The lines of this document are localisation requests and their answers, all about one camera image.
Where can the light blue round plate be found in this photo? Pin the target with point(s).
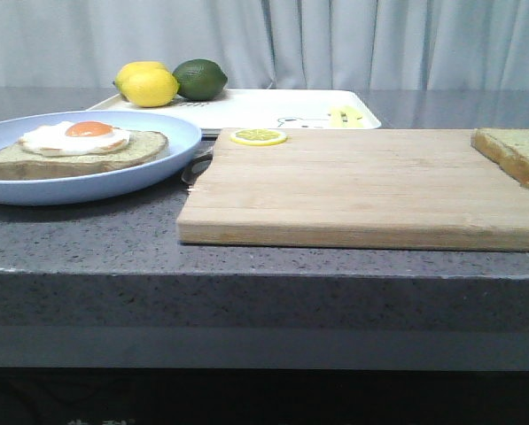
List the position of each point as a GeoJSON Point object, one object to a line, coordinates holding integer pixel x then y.
{"type": "Point", "coordinates": [183, 136]}

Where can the bread slice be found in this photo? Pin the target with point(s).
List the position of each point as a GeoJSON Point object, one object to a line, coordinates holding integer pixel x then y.
{"type": "Point", "coordinates": [506, 147]}
{"type": "Point", "coordinates": [19, 164]}

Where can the cream white serving tray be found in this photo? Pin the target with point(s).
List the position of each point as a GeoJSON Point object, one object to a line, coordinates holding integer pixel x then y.
{"type": "Point", "coordinates": [269, 108]}

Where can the yellow lemon slice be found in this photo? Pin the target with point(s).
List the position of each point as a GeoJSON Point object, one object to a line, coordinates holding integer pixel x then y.
{"type": "Point", "coordinates": [258, 136]}

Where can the wooden cutting board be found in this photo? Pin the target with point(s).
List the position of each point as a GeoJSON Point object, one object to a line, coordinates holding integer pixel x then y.
{"type": "Point", "coordinates": [377, 189]}

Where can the green lime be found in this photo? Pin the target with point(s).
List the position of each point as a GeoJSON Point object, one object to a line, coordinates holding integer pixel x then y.
{"type": "Point", "coordinates": [200, 79]}

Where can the yellow lemon front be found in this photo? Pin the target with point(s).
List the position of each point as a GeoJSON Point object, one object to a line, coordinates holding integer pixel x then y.
{"type": "Point", "coordinates": [150, 88]}

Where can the grey white curtain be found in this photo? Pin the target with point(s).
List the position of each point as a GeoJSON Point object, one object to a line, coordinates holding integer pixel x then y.
{"type": "Point", "coordinates": [430, 45]}

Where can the yellow lemon back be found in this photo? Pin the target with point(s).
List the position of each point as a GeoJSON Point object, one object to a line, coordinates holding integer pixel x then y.
{"type": "Point", "coordinates": [137, 71]}

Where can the fake fried egg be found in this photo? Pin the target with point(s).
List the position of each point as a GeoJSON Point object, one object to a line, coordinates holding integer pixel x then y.
{"type": "Point", "coordinates": [74, 139]}

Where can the metal cutting board handle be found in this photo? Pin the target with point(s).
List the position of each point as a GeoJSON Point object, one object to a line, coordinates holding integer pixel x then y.
{"type": "Point", "coordinates": [196, 167]}

